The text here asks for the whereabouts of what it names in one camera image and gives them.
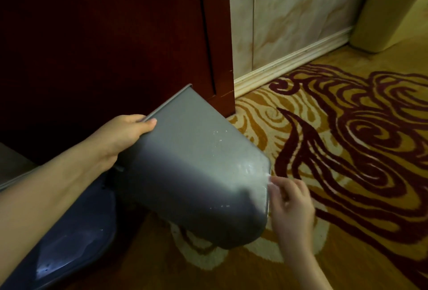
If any dark red wooden cabinet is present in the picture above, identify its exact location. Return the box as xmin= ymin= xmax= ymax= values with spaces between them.
xmin=0 ymin=0 xmax=236 ymax=167

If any person's right hand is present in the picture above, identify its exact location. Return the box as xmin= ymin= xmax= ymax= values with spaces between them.
xmin=267 ymin=176 xmax=316 ymax=259

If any beige waste bin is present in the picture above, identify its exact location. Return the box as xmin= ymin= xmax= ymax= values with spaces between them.
xmin=349 ymin=0 xmax=428 ymax=54

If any cream baseboard moulding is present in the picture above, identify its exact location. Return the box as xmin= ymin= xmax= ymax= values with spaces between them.
xmin=233 ymin=26 xmax=355 ymax=99

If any person's left hand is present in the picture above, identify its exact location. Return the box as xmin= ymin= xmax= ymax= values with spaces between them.
xmin=84 ymin=114 xmax=158 ymax=171

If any person's right forearm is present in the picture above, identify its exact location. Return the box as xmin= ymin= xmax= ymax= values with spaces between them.
xmin=284 ymin=248 xmax=335 ymax=290

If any grey plastic waste bin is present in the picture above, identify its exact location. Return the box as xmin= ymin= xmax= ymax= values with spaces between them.
xmin=112 ymin=83 xmax=272 ymax=250

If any person's left forearm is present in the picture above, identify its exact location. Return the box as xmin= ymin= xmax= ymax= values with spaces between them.
xmin=0 ymin=138 xmax=111 ymax=284

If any grey board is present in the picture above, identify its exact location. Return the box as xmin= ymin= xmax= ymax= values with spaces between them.
xmin=0 ymin=142 xmax=38 ymax=191

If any dark blue plastic bag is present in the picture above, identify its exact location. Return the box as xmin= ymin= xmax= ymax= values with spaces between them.
xmin=0 ymin=169 xmax=118 ymax=290

